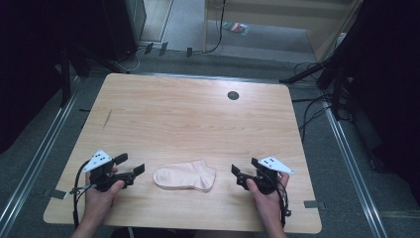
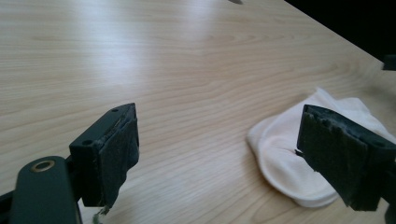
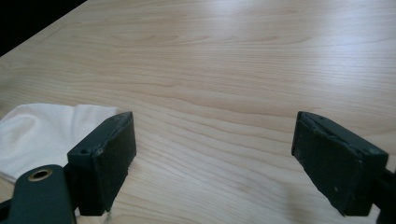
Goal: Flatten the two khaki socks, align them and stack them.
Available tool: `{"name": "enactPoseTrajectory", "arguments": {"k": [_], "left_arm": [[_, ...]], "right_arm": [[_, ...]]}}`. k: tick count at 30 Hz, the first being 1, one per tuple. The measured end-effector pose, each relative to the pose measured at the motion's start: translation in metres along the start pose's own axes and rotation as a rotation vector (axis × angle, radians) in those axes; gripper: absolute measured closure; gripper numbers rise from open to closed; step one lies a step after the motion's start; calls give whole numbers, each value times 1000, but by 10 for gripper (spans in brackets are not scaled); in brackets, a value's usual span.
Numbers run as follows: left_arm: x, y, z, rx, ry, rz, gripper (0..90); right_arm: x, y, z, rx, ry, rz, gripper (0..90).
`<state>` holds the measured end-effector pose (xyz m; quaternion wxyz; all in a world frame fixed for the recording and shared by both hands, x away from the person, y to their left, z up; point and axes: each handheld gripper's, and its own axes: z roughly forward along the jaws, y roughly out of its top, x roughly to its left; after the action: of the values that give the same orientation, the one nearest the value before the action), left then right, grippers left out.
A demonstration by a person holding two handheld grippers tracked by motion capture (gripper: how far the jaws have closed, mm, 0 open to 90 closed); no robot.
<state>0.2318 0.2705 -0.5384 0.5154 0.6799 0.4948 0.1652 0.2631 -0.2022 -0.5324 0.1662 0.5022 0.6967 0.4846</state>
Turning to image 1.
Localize grey tape strip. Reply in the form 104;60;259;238
303;199;327;210
42;188;69;200

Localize dark cabinet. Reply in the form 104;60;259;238
100;0;148;63

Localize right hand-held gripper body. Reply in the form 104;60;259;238
247;156;295;195

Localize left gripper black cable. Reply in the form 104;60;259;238
69;160;97;230

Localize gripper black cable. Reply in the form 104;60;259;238
69;160;97;230
270;174;293;229

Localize person's left hand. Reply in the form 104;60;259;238
84;167;127;216

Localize black floor cables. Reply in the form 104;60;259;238
291;60;335;143

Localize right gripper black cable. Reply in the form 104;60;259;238
270;174;293;229

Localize black metal stand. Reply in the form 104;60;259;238
278;49;352;121
58;46;91;108

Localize colourful packet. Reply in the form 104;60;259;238
222;21;250;37

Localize person's right hand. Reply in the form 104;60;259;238
246;172;291;216

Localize pink sock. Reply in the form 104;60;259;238
159;182;215;193
153;159;217;191

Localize metal floor rail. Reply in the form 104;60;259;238
321;98;389;238
0;76;82;232

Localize white floor cable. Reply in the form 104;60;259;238
116;46;147;74

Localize thin black hanging cable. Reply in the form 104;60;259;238
201;0;228;55

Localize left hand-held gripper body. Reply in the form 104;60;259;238
82;149;135;193

